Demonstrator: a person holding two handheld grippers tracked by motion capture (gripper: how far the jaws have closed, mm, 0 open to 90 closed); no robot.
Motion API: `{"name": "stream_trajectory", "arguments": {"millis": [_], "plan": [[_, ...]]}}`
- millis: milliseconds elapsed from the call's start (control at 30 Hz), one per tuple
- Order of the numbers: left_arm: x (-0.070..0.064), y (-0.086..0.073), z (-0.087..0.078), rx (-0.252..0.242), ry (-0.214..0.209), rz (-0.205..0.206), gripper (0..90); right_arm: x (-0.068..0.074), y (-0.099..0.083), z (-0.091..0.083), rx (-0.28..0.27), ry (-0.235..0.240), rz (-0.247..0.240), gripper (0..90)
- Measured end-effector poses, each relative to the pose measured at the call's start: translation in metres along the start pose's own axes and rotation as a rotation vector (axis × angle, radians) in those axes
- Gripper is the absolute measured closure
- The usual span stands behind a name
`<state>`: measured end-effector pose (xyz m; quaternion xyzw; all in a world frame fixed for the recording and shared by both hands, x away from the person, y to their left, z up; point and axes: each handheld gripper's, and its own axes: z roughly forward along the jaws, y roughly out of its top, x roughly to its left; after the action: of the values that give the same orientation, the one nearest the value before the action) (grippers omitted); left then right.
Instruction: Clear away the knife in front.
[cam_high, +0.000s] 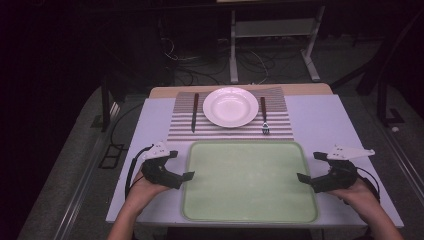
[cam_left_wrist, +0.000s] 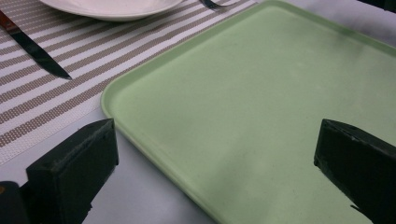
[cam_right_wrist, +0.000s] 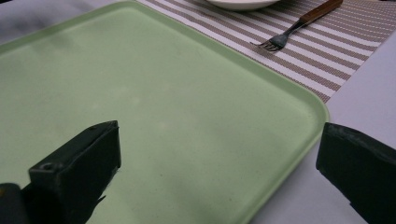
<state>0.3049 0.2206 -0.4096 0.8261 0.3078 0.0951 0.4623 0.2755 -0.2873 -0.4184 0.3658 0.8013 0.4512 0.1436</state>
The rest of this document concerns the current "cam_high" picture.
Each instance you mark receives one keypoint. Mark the light green tray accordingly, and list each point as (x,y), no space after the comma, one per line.
(248,181)

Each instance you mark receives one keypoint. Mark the striped placemat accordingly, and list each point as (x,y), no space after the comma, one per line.
(226,133)

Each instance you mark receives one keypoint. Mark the dark metal stand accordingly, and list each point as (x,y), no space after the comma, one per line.
(383,103)
(106,103)

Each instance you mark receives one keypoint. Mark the black floor frame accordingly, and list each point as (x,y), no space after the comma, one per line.
(112,156)

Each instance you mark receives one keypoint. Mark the person's right hand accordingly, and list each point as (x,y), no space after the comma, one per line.
(358,196)

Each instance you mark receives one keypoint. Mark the person's left hand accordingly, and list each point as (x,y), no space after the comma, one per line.
(143,193)

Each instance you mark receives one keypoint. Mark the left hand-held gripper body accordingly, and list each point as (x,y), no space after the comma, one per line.
(156,173)

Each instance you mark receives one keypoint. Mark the grey metal stand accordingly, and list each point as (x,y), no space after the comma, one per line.
(275,28)

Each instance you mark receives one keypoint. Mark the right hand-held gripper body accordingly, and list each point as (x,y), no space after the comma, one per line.
(336,178)

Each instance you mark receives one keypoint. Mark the small white round object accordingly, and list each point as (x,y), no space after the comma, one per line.
(395,129)

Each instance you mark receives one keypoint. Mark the white plate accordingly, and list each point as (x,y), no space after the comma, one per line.
(230,107)

